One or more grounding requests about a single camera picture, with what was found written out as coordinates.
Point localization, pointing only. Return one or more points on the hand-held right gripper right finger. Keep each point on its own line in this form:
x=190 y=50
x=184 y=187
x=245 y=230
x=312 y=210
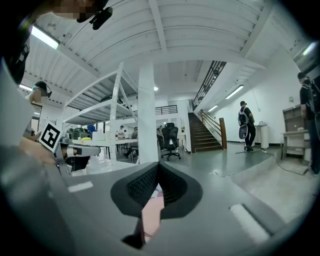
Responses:
x=212 y=225

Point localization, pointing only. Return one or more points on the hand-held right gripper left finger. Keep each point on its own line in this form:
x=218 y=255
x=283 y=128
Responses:
x=100 y=200

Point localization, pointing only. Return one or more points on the person's left forearm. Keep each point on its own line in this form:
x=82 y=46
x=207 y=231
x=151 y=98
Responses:
x=35 y=150

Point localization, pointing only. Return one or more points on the person's black shirt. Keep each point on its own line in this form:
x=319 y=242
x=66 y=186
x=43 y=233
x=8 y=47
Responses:
x=15 y=65

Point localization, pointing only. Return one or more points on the black backpack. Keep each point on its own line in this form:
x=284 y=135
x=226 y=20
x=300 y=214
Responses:
x=315 y=95
x=242 y=117

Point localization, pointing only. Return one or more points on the red white checkered tablecloth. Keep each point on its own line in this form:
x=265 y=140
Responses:
x=152 y=235

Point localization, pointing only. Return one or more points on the black office chair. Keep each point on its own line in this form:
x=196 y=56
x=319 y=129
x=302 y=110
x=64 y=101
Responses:
x=170 y=132

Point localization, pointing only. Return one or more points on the grey oval hanging case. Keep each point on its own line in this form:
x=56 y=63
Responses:
x=243 y=132

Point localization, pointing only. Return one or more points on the white metal shelving rack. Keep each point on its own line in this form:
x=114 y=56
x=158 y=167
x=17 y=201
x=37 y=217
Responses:
x=117 y=100

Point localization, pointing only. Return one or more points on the yellow object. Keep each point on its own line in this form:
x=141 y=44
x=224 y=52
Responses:
x=86 y=138

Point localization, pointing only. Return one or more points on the grey hutch desk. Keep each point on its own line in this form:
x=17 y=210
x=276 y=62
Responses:
x=292 y=115

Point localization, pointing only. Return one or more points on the black metal railing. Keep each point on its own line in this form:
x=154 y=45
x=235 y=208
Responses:
x=211 y=72
x=166 y=108

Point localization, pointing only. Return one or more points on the brown wooden staircase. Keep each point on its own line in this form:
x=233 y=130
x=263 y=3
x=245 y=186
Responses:
x=202 y=137

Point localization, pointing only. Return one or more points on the black head-worn camera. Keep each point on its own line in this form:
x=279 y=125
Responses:
x=102 y=16

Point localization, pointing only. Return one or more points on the white square pillar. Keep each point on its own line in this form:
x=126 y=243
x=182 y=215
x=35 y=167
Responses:
x=147 y=112

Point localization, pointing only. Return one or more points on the person's head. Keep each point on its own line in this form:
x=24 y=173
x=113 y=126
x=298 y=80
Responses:
x=67 y=11

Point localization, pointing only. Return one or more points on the white tall bin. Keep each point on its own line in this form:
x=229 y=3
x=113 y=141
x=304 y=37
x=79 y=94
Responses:
x=263 y=136

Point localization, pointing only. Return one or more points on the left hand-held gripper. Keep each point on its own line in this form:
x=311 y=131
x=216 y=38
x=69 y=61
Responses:
x=50 y=136

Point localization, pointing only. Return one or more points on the white box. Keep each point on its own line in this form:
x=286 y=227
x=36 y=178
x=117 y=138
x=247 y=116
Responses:
x=98 y=136

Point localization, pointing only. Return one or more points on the dark green round object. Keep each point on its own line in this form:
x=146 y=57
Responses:
x=75 y=132

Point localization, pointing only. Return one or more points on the long ceiling light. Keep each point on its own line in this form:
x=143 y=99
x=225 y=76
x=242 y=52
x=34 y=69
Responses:
x=212 y=108
x=25 y=87
x=45 y=37
x=234 y=92

